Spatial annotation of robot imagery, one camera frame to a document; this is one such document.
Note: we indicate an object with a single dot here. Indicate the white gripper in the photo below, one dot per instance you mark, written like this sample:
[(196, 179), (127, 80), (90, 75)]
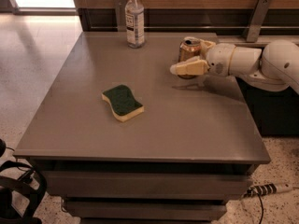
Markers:
[(219, 59)]

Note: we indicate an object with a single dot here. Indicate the orange soda can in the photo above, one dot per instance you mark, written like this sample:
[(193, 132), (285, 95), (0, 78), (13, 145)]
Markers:
[(189, 47)]

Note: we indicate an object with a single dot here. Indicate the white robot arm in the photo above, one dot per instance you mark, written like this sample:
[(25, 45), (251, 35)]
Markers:
[(273, 68)]

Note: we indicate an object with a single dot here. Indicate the clear plastic water bottle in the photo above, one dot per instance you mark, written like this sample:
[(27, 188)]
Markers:
[(134, 21)]

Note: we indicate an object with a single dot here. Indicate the green and yellow sponge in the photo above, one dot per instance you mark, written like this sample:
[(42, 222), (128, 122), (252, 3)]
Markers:
[(122, 103)]

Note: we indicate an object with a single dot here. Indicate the grey drawer cabinet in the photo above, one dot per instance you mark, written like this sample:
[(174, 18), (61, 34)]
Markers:
[(191, 151)]

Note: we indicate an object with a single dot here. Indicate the white power strip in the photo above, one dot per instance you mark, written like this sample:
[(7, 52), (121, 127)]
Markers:
[(267, 189)]

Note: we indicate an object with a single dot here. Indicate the right metal wall bracket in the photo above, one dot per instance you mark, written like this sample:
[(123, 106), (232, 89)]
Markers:
[(256, 20)]

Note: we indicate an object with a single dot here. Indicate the metal wall bracket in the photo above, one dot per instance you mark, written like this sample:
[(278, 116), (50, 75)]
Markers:
[(119, 6), (256, 20)]

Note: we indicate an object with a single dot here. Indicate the left metal wall bracket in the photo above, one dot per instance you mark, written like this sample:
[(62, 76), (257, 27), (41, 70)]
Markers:
[(119, 6)]

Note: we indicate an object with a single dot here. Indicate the black strap bag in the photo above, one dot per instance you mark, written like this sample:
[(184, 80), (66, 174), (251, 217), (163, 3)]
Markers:
[(8, 214)]

